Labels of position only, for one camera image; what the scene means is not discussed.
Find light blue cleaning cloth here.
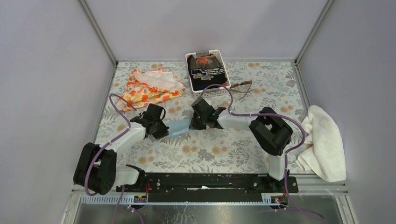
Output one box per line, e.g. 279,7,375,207
165,119,191,137

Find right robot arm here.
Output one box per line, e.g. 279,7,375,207
189,98,293,192

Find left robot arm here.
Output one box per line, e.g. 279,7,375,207
73,104,169,196

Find brown tinted sunglasses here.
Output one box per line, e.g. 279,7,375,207
229,80,253,100

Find white perforated plastic basket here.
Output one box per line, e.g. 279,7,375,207
185,49,231,98

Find orange floral cloth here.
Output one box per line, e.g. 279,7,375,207
116,67,185,111

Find floral patterned tablecloth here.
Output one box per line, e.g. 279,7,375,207
110,62,306,173

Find black printed folded garment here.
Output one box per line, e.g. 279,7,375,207
187,54,228,91

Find white towel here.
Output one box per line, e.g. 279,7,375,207
296,105,347,182

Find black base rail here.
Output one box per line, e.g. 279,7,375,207
116,169,299,203

